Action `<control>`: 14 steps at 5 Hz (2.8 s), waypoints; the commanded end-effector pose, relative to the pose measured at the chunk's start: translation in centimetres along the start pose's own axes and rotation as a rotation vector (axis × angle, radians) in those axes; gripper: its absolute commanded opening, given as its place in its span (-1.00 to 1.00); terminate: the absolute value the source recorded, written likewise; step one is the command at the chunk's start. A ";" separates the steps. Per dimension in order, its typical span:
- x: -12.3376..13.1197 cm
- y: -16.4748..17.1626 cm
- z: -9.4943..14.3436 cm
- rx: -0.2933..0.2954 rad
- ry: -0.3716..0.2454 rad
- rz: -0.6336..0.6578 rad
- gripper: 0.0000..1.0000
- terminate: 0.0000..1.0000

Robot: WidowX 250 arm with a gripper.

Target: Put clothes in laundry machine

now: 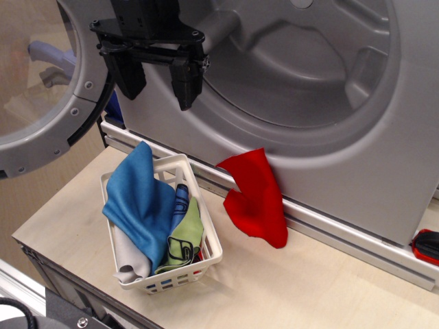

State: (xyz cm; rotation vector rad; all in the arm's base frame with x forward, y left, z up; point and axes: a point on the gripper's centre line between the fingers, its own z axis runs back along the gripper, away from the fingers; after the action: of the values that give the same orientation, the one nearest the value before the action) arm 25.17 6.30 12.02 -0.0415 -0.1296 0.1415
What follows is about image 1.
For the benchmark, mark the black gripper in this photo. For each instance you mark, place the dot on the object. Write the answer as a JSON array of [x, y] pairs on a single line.
[[152, 32]]

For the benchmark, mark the bright blue cloth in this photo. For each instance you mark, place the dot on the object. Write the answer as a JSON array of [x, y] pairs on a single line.
[[140, 205]]

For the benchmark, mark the white grey cloth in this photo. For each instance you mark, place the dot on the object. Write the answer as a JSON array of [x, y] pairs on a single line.
[[132, 264]]

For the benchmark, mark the white plastic laundry basket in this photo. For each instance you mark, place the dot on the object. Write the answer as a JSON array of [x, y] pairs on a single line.
[[174, 170]]

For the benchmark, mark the round grey machine door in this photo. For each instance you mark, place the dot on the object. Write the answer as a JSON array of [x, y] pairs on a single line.
[[54, 83]]

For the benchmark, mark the grey toy washing machine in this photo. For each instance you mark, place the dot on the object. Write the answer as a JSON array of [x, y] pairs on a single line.
[[342, 96]]

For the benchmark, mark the blue block behind door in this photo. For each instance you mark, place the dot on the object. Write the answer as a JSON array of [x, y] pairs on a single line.
[[113, 109]]

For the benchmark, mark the dark blue denim cloth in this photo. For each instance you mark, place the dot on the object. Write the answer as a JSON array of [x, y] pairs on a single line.
[[181, 205]]

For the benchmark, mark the large red cloth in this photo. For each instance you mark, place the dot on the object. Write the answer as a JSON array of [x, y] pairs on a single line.
[[256, 207]]

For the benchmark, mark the light green cloth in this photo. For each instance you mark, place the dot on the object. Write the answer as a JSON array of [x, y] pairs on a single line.
[[184, 243]]

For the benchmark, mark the small red cloth in basket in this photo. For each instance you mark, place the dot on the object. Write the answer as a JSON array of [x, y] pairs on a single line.
[[198, 259]]

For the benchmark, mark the red black tool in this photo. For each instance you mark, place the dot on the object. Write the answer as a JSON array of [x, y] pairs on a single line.
[[425, 246]]

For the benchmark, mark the black metal bracket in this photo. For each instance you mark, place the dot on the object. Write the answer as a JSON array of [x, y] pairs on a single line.
[[67, 315]]

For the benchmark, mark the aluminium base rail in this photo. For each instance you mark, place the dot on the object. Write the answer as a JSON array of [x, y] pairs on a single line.
[[392, 258]]

